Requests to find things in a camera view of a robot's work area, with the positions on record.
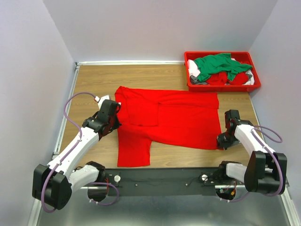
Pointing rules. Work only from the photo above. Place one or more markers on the red t shirt in bin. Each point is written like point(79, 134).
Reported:
point(222, 79)

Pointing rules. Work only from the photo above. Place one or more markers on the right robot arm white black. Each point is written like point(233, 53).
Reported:
point(266, 169)

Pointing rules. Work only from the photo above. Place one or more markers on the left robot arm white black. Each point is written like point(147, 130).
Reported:
point(54, 183)

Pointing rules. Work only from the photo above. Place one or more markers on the green t shirt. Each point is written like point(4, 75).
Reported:
point(213, 64)

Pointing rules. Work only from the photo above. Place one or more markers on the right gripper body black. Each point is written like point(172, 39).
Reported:
point(233, 140)

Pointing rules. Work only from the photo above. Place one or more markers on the red plastic bin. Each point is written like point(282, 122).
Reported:
point(237, 55)

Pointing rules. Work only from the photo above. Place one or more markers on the red t shirt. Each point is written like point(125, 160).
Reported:
point(172, 117)
point(222, 79)

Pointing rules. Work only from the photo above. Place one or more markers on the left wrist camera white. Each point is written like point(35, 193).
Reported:
point(100, 100)

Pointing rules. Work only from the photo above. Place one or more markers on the pink t shirt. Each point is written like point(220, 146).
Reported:
point(193, 68)

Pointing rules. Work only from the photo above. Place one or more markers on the aluminium frame rail front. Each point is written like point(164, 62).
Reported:
point(287, 181)

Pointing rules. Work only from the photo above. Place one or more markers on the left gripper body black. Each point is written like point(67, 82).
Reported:
point(114, 123)

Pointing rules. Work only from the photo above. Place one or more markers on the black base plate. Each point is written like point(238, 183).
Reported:
point(163, 182)

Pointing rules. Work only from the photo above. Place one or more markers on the grey t shirt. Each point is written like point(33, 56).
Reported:
point(194, 81)

